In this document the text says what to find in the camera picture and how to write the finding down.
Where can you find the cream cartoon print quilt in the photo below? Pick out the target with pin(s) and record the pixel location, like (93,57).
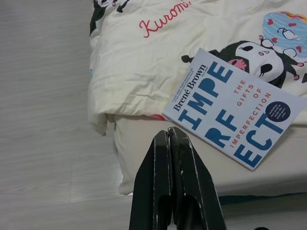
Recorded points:
(156,60)

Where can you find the blue white printed book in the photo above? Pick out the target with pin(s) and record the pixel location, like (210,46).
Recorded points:
(235,107)

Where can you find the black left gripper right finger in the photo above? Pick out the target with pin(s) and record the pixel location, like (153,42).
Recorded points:
(196,191)

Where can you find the beige sheeted mattress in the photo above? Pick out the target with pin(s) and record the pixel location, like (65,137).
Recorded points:
(263,177)

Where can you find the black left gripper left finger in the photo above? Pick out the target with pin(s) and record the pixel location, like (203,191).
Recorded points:
(153,191)

